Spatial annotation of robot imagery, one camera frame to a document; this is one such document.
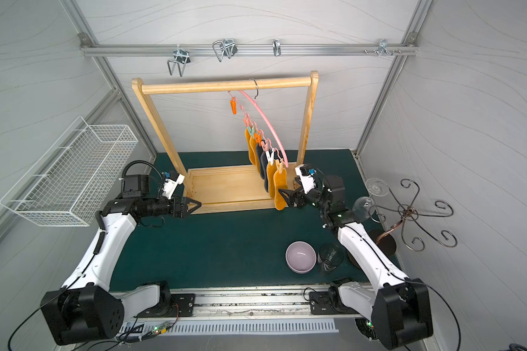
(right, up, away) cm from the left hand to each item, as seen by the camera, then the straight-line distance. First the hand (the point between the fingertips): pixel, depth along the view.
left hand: (193, 203), depth 77 cm
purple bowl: (+39, -22, +7) cm, 46 cm away
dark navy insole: (+25, +15, +6) cm, 30 cm away
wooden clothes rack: (+8, +3, +31) cm, 32 cm away
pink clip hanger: (+21, +27, +7) cm, 35 cm away
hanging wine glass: (+60, +7, -10) cm, 61 cm away
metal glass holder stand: (+67, -4, -16) cm, 70 cm away
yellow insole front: (+31, +7, +4) cm, 32 cm away
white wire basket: (-37, +8, -8) cm, 39 cm away
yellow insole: (+28, +12, +4) cm, 31 cm away
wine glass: (+59, -1, -1) cm, 59 cm away
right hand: (+35, +7, +1) cm, 36 cm away
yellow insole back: (+20, +22, +8) cm, 31 cm away
